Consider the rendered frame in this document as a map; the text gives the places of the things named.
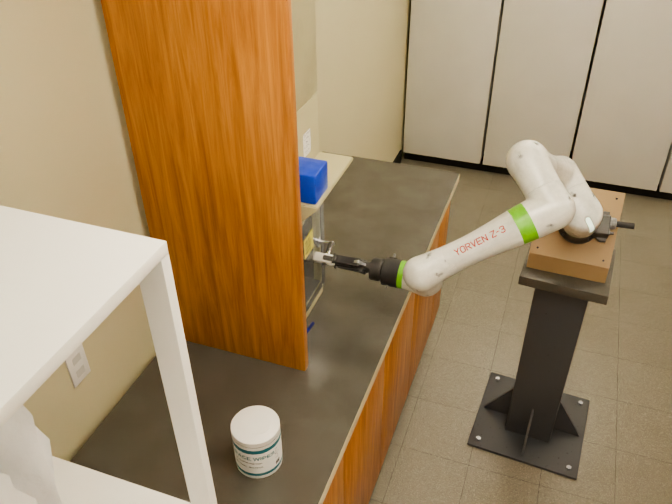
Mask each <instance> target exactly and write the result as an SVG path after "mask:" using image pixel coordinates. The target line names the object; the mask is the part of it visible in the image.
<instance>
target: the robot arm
mask: <svg viewBox="0 0 672 504"><path fill-rule="evenodd" d="M506 167H507V170H508V172H509V174H510V175H511V176H512V177H513V179H514V180H515V182H516V183H517V185H518V186H519V188H520V189H521V191H522V193H523V195H524V197H525V198H526V200H525V201H523V202H521V203H519V204H518V205H516V206H514V207H512V208H511V209H509V210H507V211H506V212H504V213H502V214H501V215H499V216H497V217H496V218H494V219H492V220H491V221H489V222H488V223H486V224H484V225H483V226H481V227H479V228H478V229H476V230H474V231H472V232H470V233H469V234H467V235H465V236H463V237H461V238H459V239H457V240H455V241H453V242H451V243H448V244H446V245H444V246H442V247H439V248H437V249H434V250H432V251H429V252H426V253H424V254H421V255H418V256H415V257H413V258H411V259H409V260H408V261H404V260H399V259H397V258H396V254H393V257H387V258H385V260H384V259H381V258H376V257H374V258H373V259H372V261H371V262H370V263H369V262H366V261H367V260H363V259H361V258H354V257H348V256H342V255H336V254H335V253H334V255H331V254H326V253H321V252H316V251H315V252H314V256H313V260H315V262H317V263H321V264H322V263H323V262H324V263H328V265H331V266H334V268H336V267H338V268H341V269H345V270H350V271H354V272H358V273H361V274H364V275H365V274H366V273H369V279H370V280H374V281H380V283H381V285H385V286H386V288H388V287H389V286H390V287H395V288H399V289H404V290H408V291H411V292H413V293H415V294H418V295H420V296H424V297H428V296H432V295H434V294H436V293H437V292H438V291H439V290H440V289H441V287H442V284H443V281H444V280H445V279H447V278H449V277H450V276H452V275H454V274H456V273H458V272H460V271H461V270H463V269H465V268H467V267H469V266H471V265H474V264H476V263H478V262H480V261H482V260H485V259H487V258H490V257H492V256H495V255H497V254H500V253H502V252H505V251H508V250H511V249H514V248H516V247H519V246H522V245H524V244H527V243H529V242H532V241H534V240H537V239H539V238H542V237H544V236H546V235H549V234H551V233H553V232H555V231H557V230H559V233H560V235H561V236H562V237H563V238H564V239H565V240H566V241H568V242H570V243H574V244H583V243H587V242H589V241H591V240H592V239H593V238H596V239H597V240H598V241H599V242H603V243H605V242H606V239H607V238H608V237H609V235H614V232H611V231H610V229H612V230H613V229H616V227H620V228H627V229H634V227H635V223H629V222H621V221H617V219H616V218H612V217H611V215H610V212H606V211H604V212H603V208H602V206H601V204H600V202H599V201H598V199H597V198H596V197H595V195H594V194H593V192H592V191H591V189H590V188H589V186H588V184H587V182H586V181H585V179H584V177H583V175H582V174H581V172H580V170H579V168H578V167H577V165H576V163H575V162H574V161H573V160H572V159H570V158H569V157H566V156H562V155H558V156H554V155H552V154H550V153H549V152H548V151H547V150H546V148H545V147H544V146H543V145H542V144H540V143H539V142H537V141H534V140H523V141H520V142H518V143H516V144H514V145H513V146H512V147H511V148H510V150H509V151H508V153H507V156H506Z"/></svg>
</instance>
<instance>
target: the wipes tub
mask: <svg viewBox="0 0 672 504"><path fill-rule="evenodd" d="M231 435H232V441H233V447H234V453H235V459H236V464H237V467H238V469H239V471H240V472H241V473H242V474H243V475H245V476H247V477H250V478H256V479H258V478H265V477H268V476H270V475H272V474H273V473H275V472H276V471H277V470H278V468H279V467H280V465H281V463H282V458H283V453H282V441H281V429H280V420H279V417H278V415H277V414H276V412H275V411H273V410H272V409H270V408H268V407H265V406H258V405H257V406H250V407H247V408H244V409H242V410H241V411H239V412H238V413H237V414H236V415H235V416H234V418H233V419H232V422H231Z"/></svg>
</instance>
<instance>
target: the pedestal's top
mask: <svg viewBox="0 0 672 504"><path fill-rule="evenodd" d="M530 247H531V244H530ZM530 247H529V250H528V253H527V256H526V259H525V261H524V264H523V267H522V270H521V273H520V276H519V281H518V284H520V285H524V286H528V287H532V288H537V289H541V290H545V291H549V292H553V293H557V294H561V295H566V296H570V297H574V298H578V299H582V300H586V301H591V302H595V303H599V304H603V305H606V304H607V301H608V298H609V292H610V286H611V280H612V274H613V267H614V261H615V255H616V250H615V249H613V254H612V258H611V263H610V267H609V271H608V274H607V278H606V281H605V283H600V282H595V281H591V280H586V279H581V278H576V277H572V276H567V275H562V274H557V273H553V272H548V271H543V270H538V269H534V268H529V267H526V266H527V261H528V256H529V251H530Z"/></svg>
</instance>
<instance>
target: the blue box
mask: <svg viewBox="0 0 672 504"><path fill-rule="evenodd" d="M299 177H300V198H301V202H303V203H308V204H314V205H316V204H317V202H318V201H319V199H320V198H321V197H322V195H323V194H324V193H325V191H326V190H327V188H328V168H327V161H325V160H319V159H313V158H306V157H300V156H299Z"/></svg>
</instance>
